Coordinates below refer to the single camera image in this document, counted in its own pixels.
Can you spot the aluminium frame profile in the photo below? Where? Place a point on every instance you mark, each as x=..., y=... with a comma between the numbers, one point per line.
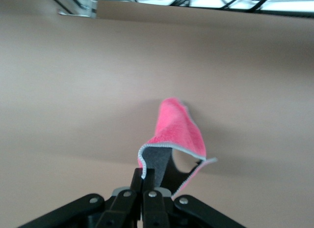
x=83, y=7

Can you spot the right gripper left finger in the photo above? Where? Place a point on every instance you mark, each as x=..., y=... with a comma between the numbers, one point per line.
x=122, y=208

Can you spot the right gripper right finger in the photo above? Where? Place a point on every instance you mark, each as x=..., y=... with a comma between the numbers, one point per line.
x=154, y=208

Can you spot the pink and grey towel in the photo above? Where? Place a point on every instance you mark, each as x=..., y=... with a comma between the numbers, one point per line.
x=176, y=129

